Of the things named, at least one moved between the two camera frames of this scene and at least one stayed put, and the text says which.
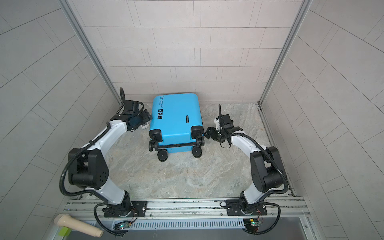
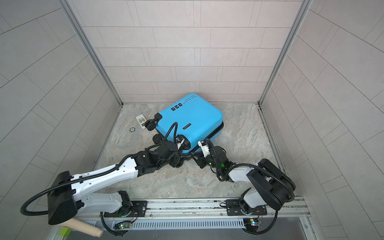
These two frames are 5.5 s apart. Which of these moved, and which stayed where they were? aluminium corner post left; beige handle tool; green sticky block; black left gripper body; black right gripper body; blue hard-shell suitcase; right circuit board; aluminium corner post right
Moved: black right gripper body; blue hard-shell suitcase; black left gripper body
Stayed: right circuit board; beige handle tool; green sticky block; aluminium corner post left; aluminium corner post right
